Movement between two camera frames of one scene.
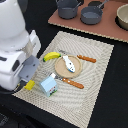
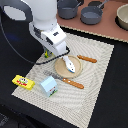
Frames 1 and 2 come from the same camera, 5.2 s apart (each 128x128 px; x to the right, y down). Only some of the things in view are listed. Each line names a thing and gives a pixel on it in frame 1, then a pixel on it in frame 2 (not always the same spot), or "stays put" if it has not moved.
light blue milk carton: [49, 85] stays put
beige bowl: [121, 19] stays put
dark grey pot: [67, 9] stays put
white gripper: [20, 64] → [52, 39]
